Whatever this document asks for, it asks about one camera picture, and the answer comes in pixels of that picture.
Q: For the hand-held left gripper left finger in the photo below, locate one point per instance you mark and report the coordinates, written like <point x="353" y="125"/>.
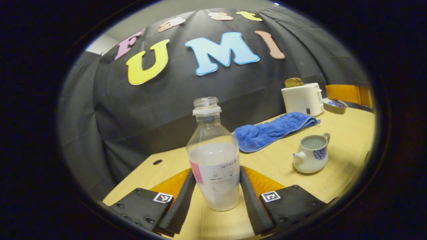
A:
<point x="181" y="203"/>

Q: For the white blue-patterned teacup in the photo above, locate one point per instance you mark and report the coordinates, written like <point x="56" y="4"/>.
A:
<point x="312" y="156"/>

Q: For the blue towel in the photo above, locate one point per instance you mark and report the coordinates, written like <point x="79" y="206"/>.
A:
<point x="267" y="133"/>

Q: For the clear plastic water bottle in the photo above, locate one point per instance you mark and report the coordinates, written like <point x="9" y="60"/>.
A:
<point x="213" y="166"/>

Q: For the black table grommet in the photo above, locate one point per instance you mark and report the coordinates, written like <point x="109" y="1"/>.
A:
<point x="157" y="162"/>

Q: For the brown bread slices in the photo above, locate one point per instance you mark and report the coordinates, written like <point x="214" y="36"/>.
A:
<point x="293" y="82"/>

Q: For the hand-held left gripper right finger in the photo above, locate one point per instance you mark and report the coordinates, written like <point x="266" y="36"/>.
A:
<point x="252" y="206"/>

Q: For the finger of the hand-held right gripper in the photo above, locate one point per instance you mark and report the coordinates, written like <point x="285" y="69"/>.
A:
<point x="343" y="93"/>

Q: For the black backdrop cloth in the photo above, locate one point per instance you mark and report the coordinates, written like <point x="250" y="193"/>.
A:
<point x="160" y="110"/>

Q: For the white toaster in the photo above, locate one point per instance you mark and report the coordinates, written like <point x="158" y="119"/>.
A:
<point x="302" y="100"/>

